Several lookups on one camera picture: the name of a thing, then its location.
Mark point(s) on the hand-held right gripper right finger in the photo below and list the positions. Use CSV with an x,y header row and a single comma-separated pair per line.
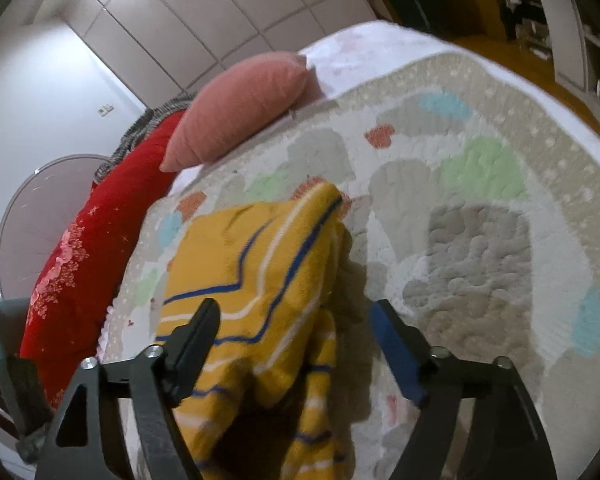
x,y
395,355

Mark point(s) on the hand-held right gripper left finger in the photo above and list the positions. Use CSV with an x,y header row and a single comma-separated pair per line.
x,y
200,340

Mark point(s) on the yellow striped sweater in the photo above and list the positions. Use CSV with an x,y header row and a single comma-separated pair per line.
x,y
260,260

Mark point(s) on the teal chair back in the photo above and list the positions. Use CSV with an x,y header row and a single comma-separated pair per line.
x,y
5,330

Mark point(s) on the red floral quilt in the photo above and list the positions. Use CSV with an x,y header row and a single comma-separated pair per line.
x,y
90,260

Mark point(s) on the pastel quilted mat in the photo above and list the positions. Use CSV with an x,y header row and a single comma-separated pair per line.
x,y
480,240

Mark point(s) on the grey knitted cloth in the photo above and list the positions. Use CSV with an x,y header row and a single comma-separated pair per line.
x,y
130,140

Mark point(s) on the pink pillow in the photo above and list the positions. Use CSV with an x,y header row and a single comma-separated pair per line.
x,y
240,105

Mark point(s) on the white wardrobe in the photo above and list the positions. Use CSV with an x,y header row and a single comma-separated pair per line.
x,y
205,10

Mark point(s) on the cluttered white shelf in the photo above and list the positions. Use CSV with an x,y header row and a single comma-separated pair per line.
x,y
565,25

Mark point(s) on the wall switch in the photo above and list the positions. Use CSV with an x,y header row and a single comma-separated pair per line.
x,y
106,109

